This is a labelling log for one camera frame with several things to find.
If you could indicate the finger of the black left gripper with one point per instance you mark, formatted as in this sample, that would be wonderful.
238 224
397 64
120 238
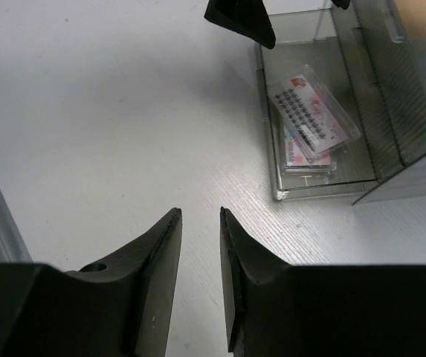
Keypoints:
245 17
342 4

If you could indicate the clear nail sticker case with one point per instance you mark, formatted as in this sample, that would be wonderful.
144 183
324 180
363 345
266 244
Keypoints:
309 160
311 113

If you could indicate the clear acrylic makeup organizer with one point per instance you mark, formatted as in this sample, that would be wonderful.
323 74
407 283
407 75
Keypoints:
368 61

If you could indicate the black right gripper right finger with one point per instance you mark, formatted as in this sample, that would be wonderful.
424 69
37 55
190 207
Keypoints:
273 308

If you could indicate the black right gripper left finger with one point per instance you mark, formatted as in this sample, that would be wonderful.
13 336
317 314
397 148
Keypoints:
119 305

